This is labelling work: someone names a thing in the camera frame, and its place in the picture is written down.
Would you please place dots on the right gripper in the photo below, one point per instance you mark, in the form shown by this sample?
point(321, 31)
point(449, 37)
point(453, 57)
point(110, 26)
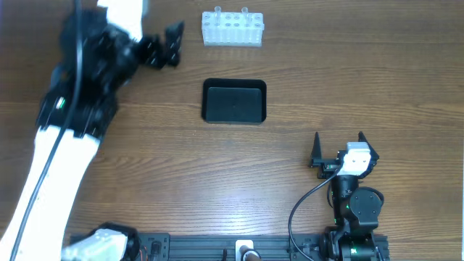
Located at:
point(328, 168)

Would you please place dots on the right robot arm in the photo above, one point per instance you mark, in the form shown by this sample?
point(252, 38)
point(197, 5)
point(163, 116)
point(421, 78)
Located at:
point(357, 210)

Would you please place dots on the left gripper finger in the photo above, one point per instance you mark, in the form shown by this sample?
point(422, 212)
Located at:
point(154, 51)
point(174, 43)

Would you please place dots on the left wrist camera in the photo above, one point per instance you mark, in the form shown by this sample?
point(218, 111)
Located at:
point(123, 16)

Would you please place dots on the mounting rail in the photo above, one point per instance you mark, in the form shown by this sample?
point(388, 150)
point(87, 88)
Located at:
point(203, 248)

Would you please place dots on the white test tube rack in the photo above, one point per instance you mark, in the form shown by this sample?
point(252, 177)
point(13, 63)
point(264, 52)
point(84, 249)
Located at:
point(232, 34)

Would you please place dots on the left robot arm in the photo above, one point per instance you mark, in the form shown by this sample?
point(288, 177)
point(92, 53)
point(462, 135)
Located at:
point(54, 174)

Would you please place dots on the black tray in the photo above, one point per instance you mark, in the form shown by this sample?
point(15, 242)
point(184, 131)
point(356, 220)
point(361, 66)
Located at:
point(233, 103)

